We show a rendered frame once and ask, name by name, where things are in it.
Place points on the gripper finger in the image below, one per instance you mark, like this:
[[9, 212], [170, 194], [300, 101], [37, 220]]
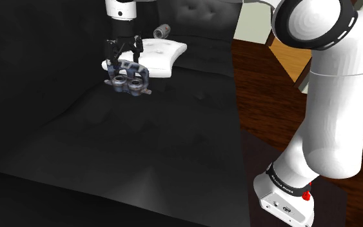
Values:
[[137, 47], [113, 52]]

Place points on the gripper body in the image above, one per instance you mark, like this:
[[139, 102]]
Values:
[[122, 29]]

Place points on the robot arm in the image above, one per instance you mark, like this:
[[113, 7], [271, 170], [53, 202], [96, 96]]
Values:
[[335, 103]]

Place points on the white cushion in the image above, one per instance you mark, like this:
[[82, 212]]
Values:
[[162, 56]]

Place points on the grey cylinder with red band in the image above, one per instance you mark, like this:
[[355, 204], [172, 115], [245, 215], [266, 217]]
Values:
[[161, 31]]

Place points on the black sofa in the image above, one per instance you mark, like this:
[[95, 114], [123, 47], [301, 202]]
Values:
[[137, 141]]

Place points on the light wooden table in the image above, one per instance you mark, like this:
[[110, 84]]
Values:
[[289, 58]]

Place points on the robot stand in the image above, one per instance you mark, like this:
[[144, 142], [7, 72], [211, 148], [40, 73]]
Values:
[[329, 204]]

